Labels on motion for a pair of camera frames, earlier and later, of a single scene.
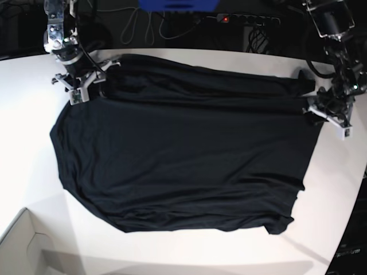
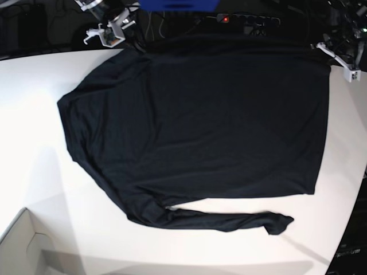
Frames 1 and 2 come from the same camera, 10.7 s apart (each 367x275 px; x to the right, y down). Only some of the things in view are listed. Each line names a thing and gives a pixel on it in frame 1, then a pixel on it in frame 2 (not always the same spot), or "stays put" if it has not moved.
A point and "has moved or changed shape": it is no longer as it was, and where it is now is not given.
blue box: (178, 6) stays put
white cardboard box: (20, 248) stays put
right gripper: (336, 108) → (355, 73)
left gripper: (82, 83) → (112, 35)
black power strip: (248, 19) stays put
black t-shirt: (170, 145) has moved or changed shape
